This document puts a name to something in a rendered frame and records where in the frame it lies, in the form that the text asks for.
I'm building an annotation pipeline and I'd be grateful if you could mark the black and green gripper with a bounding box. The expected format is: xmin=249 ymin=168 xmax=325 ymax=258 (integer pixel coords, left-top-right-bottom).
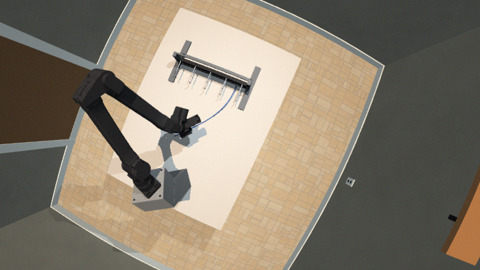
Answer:
xmin=179 ymin=127 xmax=192 ymax=138

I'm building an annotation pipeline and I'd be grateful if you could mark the grey patch panel rack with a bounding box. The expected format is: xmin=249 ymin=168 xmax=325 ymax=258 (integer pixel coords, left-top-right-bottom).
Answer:
xmin=168 ymin=40 xmax=261 ymax=110

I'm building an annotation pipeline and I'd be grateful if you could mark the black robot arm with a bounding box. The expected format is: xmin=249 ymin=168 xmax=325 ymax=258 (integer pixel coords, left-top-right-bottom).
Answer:
xmin=72 ymin=69 xmax=201 ymax=199

